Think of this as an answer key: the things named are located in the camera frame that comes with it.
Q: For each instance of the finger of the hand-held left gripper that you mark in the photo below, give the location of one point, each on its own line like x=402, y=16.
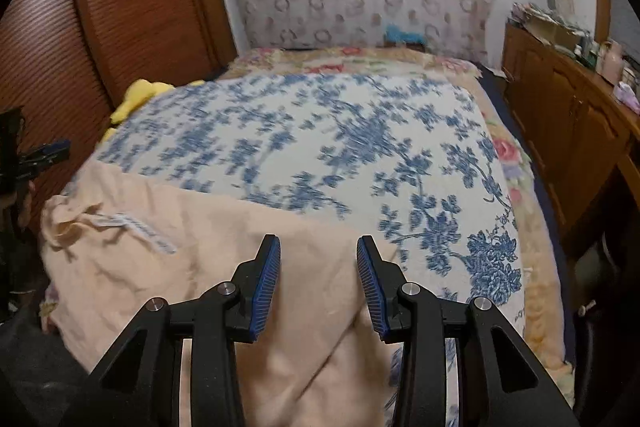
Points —
x=50, y=152

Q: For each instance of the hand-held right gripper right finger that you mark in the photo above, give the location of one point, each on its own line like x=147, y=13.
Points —
x=372, y=287

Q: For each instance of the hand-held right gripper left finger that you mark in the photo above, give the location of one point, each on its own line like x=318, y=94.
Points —
x=265, y=287

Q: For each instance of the peach printed t-shirt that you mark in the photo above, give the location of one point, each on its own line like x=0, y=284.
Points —
x=175, y=282

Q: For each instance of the yellow plush toy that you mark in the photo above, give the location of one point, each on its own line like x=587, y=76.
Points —
x=135, y=99

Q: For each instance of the blue floral bed sheet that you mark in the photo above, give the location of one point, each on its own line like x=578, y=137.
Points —
x=350, y=132

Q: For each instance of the floral fleece blanket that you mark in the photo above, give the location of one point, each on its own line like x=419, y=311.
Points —
x=545, y=307

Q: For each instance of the black chair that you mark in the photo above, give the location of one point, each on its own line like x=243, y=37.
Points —
x=610, y=307

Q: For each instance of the turquoise fluffy cloth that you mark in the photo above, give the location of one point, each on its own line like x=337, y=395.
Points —
x=402, y=34

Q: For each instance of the long wooden cabinet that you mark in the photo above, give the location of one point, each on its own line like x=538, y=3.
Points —
x=560, y=107

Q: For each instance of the lilac cloth bundle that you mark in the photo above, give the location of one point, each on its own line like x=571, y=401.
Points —
x=627, y=97

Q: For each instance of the pink bottle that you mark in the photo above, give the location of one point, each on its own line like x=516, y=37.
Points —
x=612, y=62

